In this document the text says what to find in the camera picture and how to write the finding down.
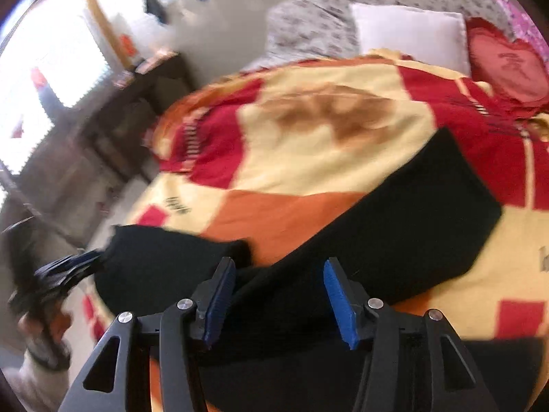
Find person's left hand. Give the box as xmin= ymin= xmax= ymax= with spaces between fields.
xmin=19 ymin=305 xmax=73 ymax=355

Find red heart-shaped cushion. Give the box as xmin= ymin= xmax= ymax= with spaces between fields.
xmin=465 ymin=17 xmax=549 ymax=114

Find pink patterned cloth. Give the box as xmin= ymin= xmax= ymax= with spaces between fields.
xmin=484 ymin=0 xmax=547 ymax=63

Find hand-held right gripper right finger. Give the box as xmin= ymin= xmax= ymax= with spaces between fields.
xmin=323 ymin=257 xmax=498 ymax=412

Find dark wooden desk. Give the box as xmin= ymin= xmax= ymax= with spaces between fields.
xmin=75 ymin=51 xmax=198 ymax=183

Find red yellow orange printed blanket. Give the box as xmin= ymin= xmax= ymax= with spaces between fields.
xmin=81 ymin=49 xmax=549 ymax=412

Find grey floral bedsheet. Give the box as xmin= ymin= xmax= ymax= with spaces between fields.
xmin=242 ymin=0 xmax=517 ymax=71

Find black pants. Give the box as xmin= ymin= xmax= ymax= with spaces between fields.
xmin=94 ymin=126 xmax=542 ymax=412

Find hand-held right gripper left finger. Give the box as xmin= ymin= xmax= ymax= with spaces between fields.
xmin=59 ymin=256 xmax=237 ymax=412

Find white pillow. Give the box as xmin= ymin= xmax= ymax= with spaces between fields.
xmin=349 ymin=3 xmax=472 ymax=73

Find person's left forearm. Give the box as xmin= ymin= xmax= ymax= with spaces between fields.
xmin=3 ymin=345 xmax=71 ymax=412

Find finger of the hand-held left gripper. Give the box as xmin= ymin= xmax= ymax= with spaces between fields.
xmin=34 ymin=250 xmax=108 ymax=288

